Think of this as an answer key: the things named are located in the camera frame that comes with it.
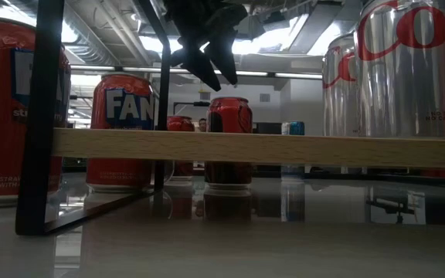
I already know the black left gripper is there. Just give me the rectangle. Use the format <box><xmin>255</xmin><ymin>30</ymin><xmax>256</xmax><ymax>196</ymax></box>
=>
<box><xmin>163</xmin><ymin>0</ymin><xmax>249</xmax><ymax>93</ymax></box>

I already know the red Coca-Cola Zero can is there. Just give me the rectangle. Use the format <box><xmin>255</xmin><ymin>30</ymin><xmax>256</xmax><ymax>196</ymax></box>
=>
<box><xmin>203</xmin><ymin>96</ymin><xmax>253</xmax><ymax>190</ymax></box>

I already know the red soda can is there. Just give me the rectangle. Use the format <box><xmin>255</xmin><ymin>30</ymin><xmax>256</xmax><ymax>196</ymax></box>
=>
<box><xmin>167</xmin><ymin>115</ymin><xmax>195</xmax><ymax>179</ymax></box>

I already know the silver Diet Coke can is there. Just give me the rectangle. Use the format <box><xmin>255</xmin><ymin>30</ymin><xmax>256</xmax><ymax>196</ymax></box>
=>
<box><xmin>321</xmin><ymin>33</ymin><xmax>359</xmax><ymax>137</ymax></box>
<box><xmin>355</xmin><ymin>0</ymin><xmax>445</xmax><ymax>140</ymax></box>

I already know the bright ceiling light panel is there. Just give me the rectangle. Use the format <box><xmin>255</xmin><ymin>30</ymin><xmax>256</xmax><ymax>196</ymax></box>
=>
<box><xmin>139</xmin><ymin>22</ymin><xmax>324</xmax><ymax>56</ymax></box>

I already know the teal and white slim can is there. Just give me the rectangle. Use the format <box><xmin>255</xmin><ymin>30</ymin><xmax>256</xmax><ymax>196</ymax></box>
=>
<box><xmin>281</xmin><ymin>120</ymin><xmax>306</xmax><ymax>182</ymax></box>

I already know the long ceiling light strip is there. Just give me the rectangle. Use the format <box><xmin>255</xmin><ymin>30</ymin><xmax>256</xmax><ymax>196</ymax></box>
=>
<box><xmin>70</xmin><ymin>64</ymin><xmax>324</xmax><ymax>81</ymax></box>

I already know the wooden shelf with black frame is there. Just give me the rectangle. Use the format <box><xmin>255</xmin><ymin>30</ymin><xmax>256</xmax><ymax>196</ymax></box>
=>
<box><xmin>15</xmin><ymin>0</ymin><xmax>445</xmax><ymax>236</ymax></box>

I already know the silver rectangular air duct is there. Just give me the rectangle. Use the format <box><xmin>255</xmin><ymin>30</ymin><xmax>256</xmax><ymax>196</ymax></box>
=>
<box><xmin>245</xmin><ymin>0</ymin><xmax>362</xmax><ymax>57</ymax></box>

